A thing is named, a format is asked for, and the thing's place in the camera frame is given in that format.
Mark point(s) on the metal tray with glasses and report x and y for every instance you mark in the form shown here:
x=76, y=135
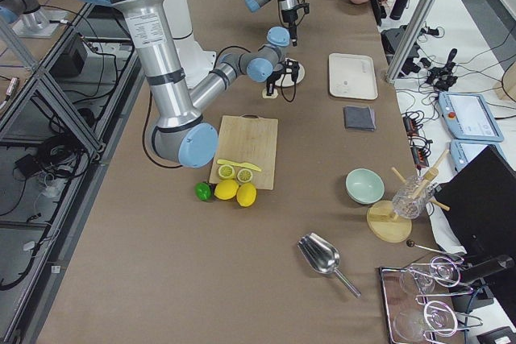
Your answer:
x=417, y=301

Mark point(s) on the metal scoop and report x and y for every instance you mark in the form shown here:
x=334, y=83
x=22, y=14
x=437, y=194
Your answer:
x=324, y=258

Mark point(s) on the lower lemon half slice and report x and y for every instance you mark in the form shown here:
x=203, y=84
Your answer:
x=226, y=172

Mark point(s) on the grey folded cloth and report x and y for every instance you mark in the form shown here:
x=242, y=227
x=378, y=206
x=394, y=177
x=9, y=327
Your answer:
x=360, y=118

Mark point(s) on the wooden cutting board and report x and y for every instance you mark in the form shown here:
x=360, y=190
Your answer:
x=245, y=139

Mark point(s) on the white rabbit tray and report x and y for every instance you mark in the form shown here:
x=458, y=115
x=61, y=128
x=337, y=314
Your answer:
x=352, y=76

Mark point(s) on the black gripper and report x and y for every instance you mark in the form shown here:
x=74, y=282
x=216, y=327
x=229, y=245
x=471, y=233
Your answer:
x=289, y=18
x=275, y=77

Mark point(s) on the yellow plastic knife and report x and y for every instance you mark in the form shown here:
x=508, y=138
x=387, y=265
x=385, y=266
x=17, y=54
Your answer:
x=247, y=165

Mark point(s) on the lower teach pendant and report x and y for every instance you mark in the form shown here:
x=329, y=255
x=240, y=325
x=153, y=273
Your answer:
x=464, y=151

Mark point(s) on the black monitor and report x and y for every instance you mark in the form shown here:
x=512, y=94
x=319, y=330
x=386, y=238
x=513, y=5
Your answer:
x=481, y=198

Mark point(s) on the upper teach pendant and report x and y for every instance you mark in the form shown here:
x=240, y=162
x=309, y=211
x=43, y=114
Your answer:
x=468, y=117

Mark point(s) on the beige round plate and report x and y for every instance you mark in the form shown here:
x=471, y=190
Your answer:
x=286, y=80

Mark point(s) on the lower whole lemon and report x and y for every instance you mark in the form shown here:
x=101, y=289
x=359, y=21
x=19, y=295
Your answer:
x=226, y=189

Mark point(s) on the upper whole lemon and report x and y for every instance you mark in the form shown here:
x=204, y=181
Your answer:
x=246, y=195

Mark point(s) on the upper lemon half slice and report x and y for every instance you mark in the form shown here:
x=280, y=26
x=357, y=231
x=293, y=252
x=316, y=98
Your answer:
x=244, y=175

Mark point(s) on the aluminium frame post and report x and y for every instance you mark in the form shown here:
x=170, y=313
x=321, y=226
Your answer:
x=408, y=39

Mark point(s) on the mint green bowl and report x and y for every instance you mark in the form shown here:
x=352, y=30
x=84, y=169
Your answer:
x=364, y=186

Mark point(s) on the teach pendant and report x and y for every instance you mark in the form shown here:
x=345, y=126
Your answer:
x=468, y=117
x=464, y=151

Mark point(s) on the green lime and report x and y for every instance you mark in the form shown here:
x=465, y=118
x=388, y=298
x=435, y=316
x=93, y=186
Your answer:
x=203, y=191

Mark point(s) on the lemon half slice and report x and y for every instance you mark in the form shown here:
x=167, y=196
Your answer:
x=226, y=172
x=244, y=175

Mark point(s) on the wooden cup rack stand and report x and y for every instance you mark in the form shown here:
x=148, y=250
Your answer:
x=391, y=220

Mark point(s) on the clear glass cup on rack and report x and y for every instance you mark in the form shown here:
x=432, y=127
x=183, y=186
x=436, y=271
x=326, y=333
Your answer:
x=409, y=202

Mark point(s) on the whole lemon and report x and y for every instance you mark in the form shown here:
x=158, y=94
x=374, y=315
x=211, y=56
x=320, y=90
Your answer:
x=246, y=195
x=226, y=189

